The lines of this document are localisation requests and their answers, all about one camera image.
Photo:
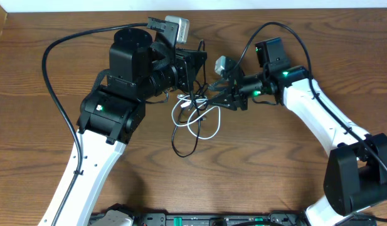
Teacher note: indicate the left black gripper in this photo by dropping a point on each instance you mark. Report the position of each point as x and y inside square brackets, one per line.
[187, 71]

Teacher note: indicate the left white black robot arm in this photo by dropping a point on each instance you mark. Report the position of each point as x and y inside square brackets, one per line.
[141, 66]

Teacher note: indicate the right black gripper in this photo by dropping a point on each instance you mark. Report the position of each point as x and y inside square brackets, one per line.
[233, 99]

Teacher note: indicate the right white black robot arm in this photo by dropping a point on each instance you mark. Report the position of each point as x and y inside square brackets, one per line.
[356, 173]

